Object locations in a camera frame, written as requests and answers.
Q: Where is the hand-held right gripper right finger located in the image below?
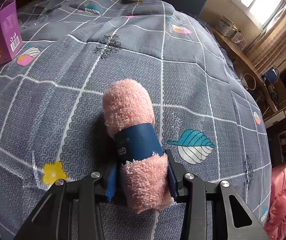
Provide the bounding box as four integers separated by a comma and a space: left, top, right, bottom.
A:
164, 149, 270, 240

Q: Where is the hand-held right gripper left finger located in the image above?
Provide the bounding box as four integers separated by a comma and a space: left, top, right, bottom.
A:
14, 166, 120, 240

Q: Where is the pink towel blue band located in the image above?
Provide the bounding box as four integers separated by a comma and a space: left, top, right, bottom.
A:
102, 79, 175, 215

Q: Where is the pink quilted blanket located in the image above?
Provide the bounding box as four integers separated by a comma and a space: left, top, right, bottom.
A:
264, 162, 286, 240

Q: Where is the white cabinet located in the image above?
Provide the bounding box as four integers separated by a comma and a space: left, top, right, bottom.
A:
263, 105, 286, 128

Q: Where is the wooden bedside table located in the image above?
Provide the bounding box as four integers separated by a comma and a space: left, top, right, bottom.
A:
211, 26, 278, 113

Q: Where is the blue chair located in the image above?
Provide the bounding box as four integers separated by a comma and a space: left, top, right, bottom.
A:
262, 66, 280, 83

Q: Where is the pink striped curtain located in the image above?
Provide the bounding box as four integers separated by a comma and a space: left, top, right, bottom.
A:
245, 2, 286, 73

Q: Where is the purple cardboard tissue box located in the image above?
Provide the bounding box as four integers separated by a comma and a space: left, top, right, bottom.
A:
0, 0, 23, 69

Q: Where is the white looped cable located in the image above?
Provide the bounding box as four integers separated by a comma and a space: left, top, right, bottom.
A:
241, 74, 258, 91

